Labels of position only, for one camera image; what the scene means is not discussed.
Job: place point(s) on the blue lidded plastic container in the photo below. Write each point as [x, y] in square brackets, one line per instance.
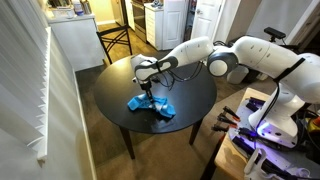
[78, 8]

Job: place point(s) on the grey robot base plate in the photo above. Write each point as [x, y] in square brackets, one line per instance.
[240, 140]

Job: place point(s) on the light wooden robot stand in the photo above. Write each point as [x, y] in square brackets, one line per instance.
[230, 160]

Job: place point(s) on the white window blinds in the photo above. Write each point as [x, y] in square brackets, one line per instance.
[20, 73]

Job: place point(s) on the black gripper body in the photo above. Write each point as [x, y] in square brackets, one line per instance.
[146, 85]

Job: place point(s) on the blue striped towel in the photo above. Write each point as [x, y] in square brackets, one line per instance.
[140, 103]

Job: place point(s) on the white box on counter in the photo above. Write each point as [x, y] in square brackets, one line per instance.
[62, 12]

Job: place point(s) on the white panel door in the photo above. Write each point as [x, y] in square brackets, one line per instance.
[206, 20]

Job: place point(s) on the white trash bin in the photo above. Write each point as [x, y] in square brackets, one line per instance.
[238, 76]

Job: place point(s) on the black aluminium rail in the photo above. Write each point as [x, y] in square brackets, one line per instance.
[246, 148]

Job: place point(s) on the shiny metal can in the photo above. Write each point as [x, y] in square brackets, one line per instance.
[86, 7]

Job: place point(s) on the yellow red emergency stop button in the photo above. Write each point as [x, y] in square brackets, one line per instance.
[314, 125]

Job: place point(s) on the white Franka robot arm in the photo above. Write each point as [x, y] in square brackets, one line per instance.
[260, 50]

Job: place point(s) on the black clamp with orange tip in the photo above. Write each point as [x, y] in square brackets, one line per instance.
[220, 128]
[226, 120]
[231, 113]

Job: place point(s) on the stainless steel oven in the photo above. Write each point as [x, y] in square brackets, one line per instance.
[139, 18]

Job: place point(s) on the black camera on tripod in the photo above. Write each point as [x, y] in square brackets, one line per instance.
[275, 32]

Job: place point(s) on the white kitchen counter cabinet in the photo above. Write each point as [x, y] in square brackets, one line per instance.
[78, 41]

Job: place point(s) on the white drawer cabinet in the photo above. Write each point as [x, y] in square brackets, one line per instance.
[153, 26]

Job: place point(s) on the white VR controller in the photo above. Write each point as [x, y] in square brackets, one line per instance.
[255, 163]

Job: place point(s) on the round black wooden table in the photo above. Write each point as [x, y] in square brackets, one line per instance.
[113, 90]

